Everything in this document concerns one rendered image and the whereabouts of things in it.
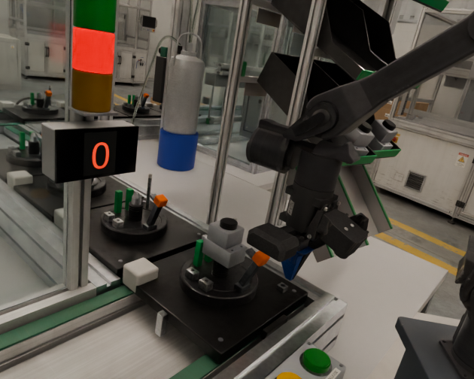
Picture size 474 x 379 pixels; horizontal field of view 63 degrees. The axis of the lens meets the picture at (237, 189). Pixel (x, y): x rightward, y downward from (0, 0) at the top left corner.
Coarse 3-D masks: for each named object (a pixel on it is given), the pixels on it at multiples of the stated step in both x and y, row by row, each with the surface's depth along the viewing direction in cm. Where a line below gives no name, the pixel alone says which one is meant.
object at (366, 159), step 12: (276, 60) 82; (288, 60) 87; (264, 72) 85; (276, 72) 82; (288, 72) 80; (312, 72) 90; (324, 72) 88; (264, 84) 85; (276, 84) 82; (288, 84) 80; (312, 84) 91; (324, 84) 88; (336, 84) 86; (276, 96) 83; (288, 96) 80; (312, 96) 91; (288, 108) 80; (360, 156) 76; (372, 156) 79
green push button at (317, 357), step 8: (304, 352) 57; (312, 352) 57; (320, 352) 57; (304, 360) 56; (312, 360) 55; (320, 360) 56; (328, 360) 56; (312, 368) 55; (320, 368) 55; (328, 368) 55
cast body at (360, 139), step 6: (360, 126) 75; (366, 126) 75; (354, 132) 75; (360, 132) 74; (366, 132) 75; (336, 138) 79; (342, 138) 78; (348, 138) 77; (354, 138) 75; (360, 138) 75; (366, 138) 76; (372, 138) 77; (342, 144) 78; (354, 144) 76; (360, 144) 77; (366, 144) 78; (360, 150) 76; (366, 150) 77
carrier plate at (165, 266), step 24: (168, 264) 73; (144, 288) 65; (168, 288) 66; (264, 288) 71; (288, 288) 72; (168, 312) 61; (192, 312) 61; (216, 312) 62; (240, 312) 63; (264, 312) 64; (288, 312) 68; (192, 336) 58; (216, 336) 57; (240, 336) 58; (216, 360) 55
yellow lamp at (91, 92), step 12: (72, 72) 49; (84, 72) 48; (72, 84) 50; (84, 84) 49; (96, 84) 49; (108, 84) 50; (72, 96) 50; (84, 96) 49; (96, 96) 50; (108, 96) 51; (84, 108) 50; (96, 108) 50; (108, 108) 52
